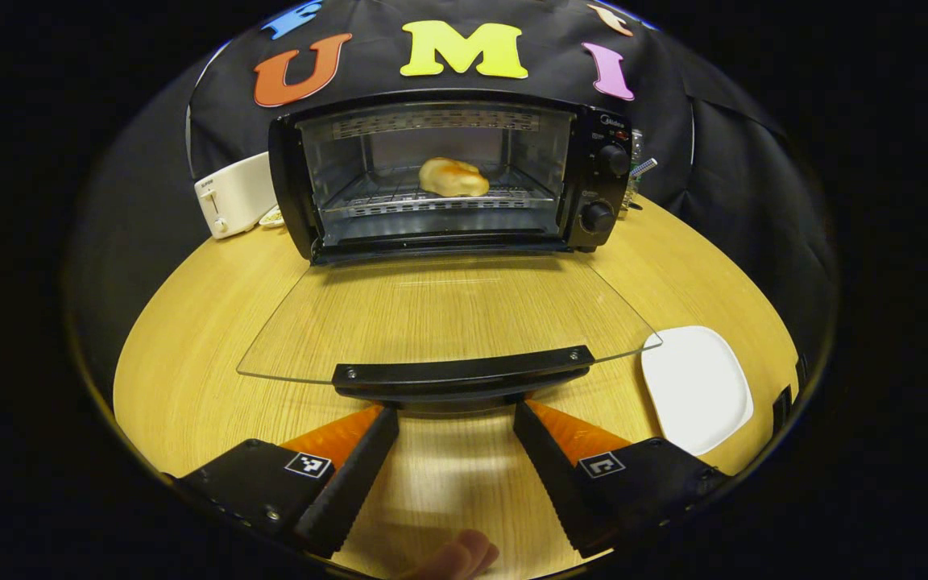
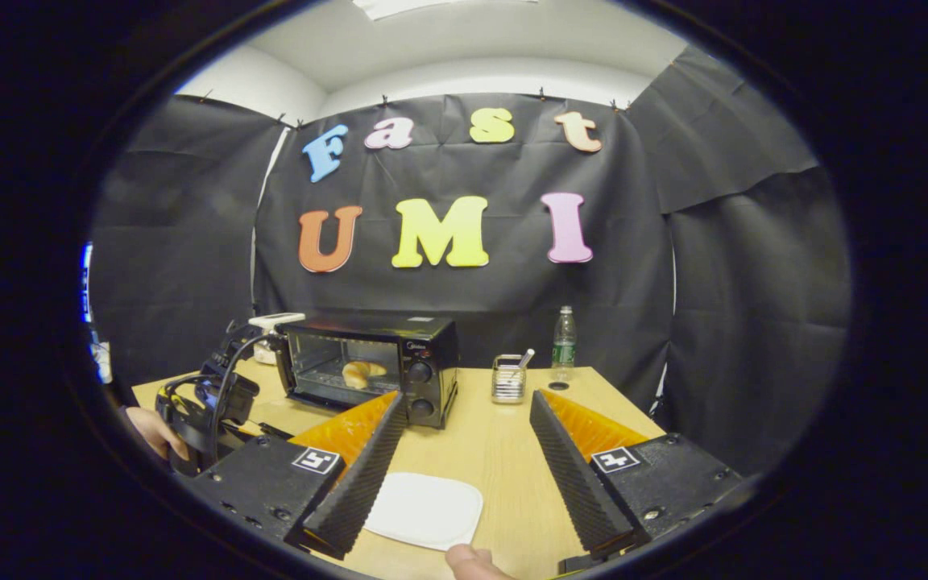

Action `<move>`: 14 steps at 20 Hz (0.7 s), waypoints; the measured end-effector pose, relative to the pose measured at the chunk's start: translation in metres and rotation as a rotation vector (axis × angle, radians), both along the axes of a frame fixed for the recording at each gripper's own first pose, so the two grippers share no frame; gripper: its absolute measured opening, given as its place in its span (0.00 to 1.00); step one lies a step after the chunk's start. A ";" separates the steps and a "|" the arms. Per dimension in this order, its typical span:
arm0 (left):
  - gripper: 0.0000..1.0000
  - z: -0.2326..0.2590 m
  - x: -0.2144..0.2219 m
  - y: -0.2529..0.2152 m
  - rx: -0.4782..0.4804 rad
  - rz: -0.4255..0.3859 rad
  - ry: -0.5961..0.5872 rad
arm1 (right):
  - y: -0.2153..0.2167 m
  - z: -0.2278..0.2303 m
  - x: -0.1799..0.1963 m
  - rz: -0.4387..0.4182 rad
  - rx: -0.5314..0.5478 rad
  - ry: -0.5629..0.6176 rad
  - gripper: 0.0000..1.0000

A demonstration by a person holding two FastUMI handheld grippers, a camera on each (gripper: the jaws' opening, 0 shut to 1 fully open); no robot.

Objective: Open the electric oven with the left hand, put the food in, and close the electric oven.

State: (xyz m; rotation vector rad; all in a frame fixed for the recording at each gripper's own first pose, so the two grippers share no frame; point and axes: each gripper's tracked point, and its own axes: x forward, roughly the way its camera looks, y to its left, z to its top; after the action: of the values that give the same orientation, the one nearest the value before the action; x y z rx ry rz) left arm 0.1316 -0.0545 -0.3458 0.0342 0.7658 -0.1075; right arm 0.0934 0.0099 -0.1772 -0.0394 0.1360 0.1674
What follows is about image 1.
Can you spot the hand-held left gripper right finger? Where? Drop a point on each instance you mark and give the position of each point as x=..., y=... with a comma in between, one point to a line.
x=561, y=475

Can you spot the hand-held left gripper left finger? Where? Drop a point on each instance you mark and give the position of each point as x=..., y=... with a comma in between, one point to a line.
x=351, y=483

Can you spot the black electric oven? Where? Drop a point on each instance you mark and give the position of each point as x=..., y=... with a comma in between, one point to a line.
x=601, y=185

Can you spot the golden croissant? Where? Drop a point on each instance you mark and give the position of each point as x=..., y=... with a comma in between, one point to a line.
x=452, y=177

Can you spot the white square plate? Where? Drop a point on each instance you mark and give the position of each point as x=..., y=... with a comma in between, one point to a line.
x=698, y=387

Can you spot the white sectioned snack tray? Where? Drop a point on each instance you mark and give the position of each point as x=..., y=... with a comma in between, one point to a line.
x=272, y=217

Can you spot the metal cup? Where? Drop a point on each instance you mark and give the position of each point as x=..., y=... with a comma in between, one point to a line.
x=641, y=181

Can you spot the white toaster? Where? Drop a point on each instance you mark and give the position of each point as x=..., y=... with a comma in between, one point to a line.
x=234, y=197

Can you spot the black backdrop cloth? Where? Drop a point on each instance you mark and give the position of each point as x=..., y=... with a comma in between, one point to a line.
x=714, y=161

